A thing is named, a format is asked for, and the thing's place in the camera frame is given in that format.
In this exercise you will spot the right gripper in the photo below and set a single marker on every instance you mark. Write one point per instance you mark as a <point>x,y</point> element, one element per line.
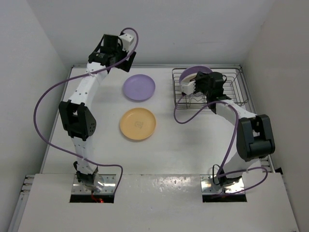
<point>200,77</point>

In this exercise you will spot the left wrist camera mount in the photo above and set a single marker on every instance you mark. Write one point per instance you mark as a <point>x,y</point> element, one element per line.
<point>126,41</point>

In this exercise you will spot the purple plate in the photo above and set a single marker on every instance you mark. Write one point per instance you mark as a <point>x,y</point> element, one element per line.
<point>193,70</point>
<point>139,87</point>

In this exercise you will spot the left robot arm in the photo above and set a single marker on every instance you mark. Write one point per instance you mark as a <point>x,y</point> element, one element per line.
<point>75,113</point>

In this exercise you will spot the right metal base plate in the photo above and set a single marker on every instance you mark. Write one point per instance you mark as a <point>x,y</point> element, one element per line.
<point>210,185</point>

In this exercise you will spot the cream plate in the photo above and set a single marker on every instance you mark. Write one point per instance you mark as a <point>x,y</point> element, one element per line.
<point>186,79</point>

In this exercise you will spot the wire dish rack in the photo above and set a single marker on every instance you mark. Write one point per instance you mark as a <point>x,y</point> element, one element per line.
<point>234,88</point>

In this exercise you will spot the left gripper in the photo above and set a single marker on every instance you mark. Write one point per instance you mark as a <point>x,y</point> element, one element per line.
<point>124,65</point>

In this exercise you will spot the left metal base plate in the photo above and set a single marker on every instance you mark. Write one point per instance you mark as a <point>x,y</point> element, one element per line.
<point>108,183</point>

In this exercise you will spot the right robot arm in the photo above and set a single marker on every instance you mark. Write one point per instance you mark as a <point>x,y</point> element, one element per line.
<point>252,137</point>

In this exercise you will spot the orange plate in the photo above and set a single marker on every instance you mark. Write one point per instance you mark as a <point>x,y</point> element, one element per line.
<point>137,124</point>

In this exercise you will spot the metal base plate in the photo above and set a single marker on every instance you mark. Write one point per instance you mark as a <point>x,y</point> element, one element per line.
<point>108,183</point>
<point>210,185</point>

